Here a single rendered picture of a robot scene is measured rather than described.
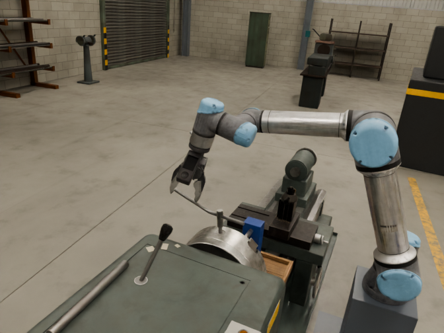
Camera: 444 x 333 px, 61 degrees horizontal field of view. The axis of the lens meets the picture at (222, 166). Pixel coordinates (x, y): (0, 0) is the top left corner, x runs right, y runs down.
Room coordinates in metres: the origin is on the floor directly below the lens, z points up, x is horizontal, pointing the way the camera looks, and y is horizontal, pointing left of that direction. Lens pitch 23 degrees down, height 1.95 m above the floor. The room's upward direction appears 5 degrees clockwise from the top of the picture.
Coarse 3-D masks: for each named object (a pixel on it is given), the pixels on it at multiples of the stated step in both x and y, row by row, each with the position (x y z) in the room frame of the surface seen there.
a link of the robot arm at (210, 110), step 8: (200, 104) 1.13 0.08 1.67; (208, 104) 1.11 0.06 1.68; (216, 104) 1.11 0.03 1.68; (200, 112) 1.11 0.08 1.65; (208, 112) 1.10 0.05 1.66; (216, 112) 1.11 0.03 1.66; (224, 112) 1.12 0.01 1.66; (200, 120) 1.11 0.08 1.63; (208, 120) 1.10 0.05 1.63; (216, 120) 1.10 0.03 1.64; (200, 128) 1.11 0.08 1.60; (208, 128) 1.11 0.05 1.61; (200, 136) 1.11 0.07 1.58; (208, 136) 1.12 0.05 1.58
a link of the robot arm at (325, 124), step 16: (256, 112) 1.20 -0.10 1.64; (272, 112) 1.19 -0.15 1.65; (288, 112) 1.17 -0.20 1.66; (304, 112) 1.16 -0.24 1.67; (320, 112) 1.15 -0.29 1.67; (352, 112) 1.10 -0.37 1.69; (384, 112) 1.05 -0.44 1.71; (272, 128) 1.17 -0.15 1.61; (288, 128) 1.15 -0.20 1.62; (304, 128) 1.13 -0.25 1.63; (320, 128) 1.11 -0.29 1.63; (336, 128) 1.10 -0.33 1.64; (352, 128) 1.07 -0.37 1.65
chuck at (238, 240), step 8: (200, 232) 1.15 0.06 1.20; (208, 232) 1.12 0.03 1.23; (232, 232) 1.12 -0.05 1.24; (224, 240) 1.06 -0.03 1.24; (232, 240) 1.07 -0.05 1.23; (240, 240) 1.09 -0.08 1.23; (248, 240) 1.10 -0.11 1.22; (240, 248) 1.05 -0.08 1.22; (248, 248) 1.07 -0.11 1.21; (248, 256) 1.04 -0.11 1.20; (256, 256) 1.07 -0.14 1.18; (256, 264) 1.04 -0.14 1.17; (264, 264) 1.08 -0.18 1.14
